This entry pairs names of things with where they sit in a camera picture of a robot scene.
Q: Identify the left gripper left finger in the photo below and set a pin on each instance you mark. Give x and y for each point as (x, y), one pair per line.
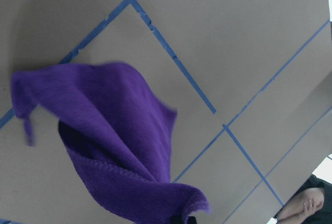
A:
(176, 220)

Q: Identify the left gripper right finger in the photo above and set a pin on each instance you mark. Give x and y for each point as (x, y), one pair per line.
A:
(191, 220)

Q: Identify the purple microfiber towel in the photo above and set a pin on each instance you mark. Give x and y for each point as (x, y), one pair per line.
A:
(117, 134)

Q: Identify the person in black shirt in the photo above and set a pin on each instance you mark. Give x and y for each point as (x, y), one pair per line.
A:
(310, 204)

